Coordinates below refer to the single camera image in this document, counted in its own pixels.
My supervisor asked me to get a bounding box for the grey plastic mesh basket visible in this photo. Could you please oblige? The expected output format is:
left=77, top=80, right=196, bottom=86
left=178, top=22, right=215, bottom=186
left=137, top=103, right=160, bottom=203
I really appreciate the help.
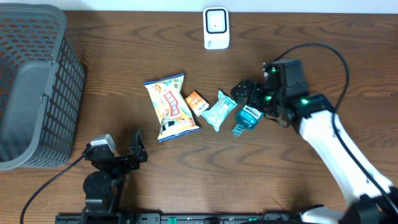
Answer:
left=1, top=3, right=85, bottom=170

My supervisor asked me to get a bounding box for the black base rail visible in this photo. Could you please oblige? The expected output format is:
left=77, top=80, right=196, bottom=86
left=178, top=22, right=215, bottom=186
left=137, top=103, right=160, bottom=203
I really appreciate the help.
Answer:
left=55, top=213, right=303, bottom=224

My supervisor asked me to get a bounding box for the mint green wipes packet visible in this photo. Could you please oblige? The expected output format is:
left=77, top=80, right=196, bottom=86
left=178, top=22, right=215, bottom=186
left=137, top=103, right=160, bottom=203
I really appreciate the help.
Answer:
left=201, top=90, right=238, bottom=132

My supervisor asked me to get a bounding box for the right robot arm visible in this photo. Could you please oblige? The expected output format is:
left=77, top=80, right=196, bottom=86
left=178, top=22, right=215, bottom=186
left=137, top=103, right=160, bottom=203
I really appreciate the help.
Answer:
left=231, top=59, right=397, bottom=223

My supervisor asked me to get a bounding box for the yellow snack chip bag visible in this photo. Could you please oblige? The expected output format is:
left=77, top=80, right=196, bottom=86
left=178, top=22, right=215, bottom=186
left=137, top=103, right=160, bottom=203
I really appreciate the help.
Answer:
left=144, top=73, right=200, bottom=142

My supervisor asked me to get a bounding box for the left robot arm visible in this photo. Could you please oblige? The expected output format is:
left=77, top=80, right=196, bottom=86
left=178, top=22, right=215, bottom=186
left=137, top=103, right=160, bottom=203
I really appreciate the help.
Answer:
left=81, top=130, right=147, bottom=223

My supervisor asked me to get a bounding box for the white barcode scanner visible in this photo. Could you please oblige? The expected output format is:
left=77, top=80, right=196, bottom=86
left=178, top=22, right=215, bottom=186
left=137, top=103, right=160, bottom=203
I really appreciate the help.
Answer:
left=203, top=7, right=230, bottom=50

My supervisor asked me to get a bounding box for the small orange snack packet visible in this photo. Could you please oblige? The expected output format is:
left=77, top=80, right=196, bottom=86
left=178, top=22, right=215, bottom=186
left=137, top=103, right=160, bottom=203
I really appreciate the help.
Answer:
left=185, top=91, right=210, bottom=117

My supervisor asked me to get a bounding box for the teal mouthwash bottle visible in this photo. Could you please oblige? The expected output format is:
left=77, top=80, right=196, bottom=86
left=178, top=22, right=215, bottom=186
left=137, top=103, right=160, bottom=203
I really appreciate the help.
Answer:
left=232, top=105, right=264, bottom=137

